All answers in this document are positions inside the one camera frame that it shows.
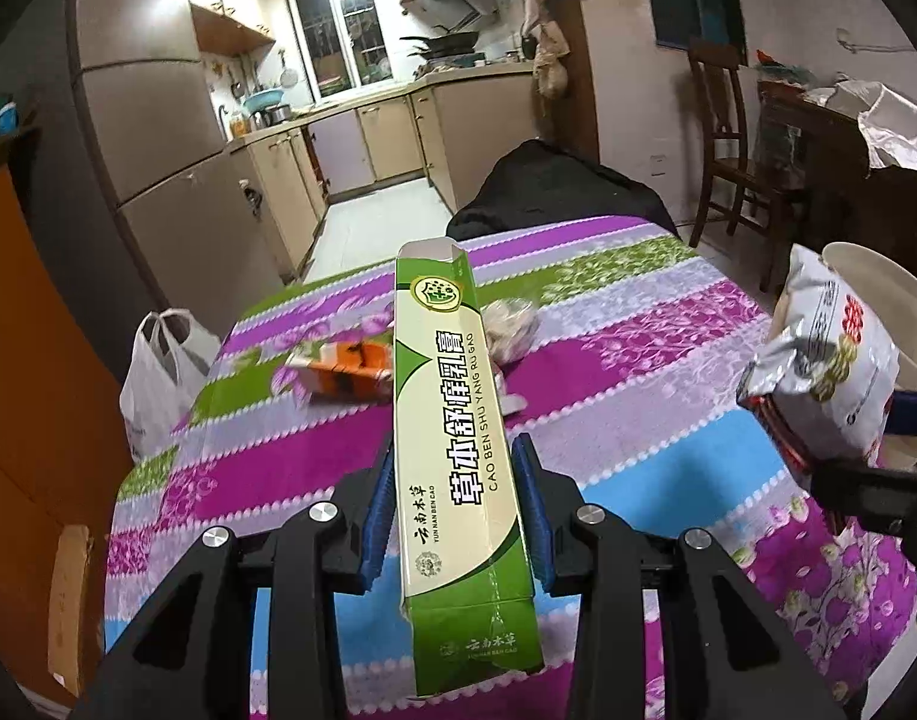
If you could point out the kitchen base cabinets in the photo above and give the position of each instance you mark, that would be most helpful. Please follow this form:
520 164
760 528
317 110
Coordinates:
450 128

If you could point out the green toothpaste box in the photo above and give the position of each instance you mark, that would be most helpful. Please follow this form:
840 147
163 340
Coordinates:
466 585

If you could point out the silver snack bag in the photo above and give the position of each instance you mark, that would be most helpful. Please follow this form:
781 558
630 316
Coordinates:
821 385

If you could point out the floral striped tablecloth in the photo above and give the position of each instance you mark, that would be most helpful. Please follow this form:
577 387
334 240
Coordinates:
629 389

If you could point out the white plastic shopping bag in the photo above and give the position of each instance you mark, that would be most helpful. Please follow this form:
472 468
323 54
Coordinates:
170 360

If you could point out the black cloth covered object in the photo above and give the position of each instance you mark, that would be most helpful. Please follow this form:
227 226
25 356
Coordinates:
540 183

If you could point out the kitchen window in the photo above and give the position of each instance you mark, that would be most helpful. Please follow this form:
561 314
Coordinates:
342 45

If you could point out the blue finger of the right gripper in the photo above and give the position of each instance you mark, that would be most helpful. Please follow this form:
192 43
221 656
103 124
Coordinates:
902 416

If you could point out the dark wooden chair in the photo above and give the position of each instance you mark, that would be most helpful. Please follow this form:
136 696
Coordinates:
733 184

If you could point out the white red medicine box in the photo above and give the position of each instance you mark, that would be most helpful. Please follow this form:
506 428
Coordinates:
510 404

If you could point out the black wok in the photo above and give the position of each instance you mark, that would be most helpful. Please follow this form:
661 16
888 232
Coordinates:
451 44

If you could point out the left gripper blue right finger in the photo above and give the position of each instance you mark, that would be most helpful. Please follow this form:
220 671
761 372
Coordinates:
537 524

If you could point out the grey refrigerator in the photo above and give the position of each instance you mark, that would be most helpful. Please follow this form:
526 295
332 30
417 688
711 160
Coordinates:
131 196

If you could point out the brown wooden wardrobe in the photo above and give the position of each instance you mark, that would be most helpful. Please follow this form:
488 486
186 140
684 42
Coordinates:
63 453

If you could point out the cardboard box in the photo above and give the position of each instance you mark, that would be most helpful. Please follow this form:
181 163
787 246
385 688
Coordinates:
67 607

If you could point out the clear plastic wrapper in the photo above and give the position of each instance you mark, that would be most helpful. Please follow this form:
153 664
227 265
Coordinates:
510 326

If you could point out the orange carton box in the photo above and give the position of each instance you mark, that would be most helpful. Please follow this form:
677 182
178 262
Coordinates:
347 370

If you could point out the dark wooden table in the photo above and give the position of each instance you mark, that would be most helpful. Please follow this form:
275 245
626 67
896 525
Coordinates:
843 198

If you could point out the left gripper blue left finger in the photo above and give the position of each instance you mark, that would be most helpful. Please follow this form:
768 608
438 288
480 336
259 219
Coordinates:
376 522

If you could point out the white plastic sheet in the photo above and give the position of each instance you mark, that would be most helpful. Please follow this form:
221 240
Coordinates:
886 119

